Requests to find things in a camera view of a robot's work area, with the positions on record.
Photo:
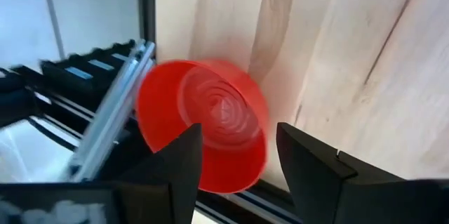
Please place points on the red mini plastic bowl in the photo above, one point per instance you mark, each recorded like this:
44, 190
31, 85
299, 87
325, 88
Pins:
168, 111

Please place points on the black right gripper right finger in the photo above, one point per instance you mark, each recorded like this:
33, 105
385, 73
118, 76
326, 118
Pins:
343, 196

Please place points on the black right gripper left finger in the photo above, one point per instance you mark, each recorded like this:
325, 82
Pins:
168, 189

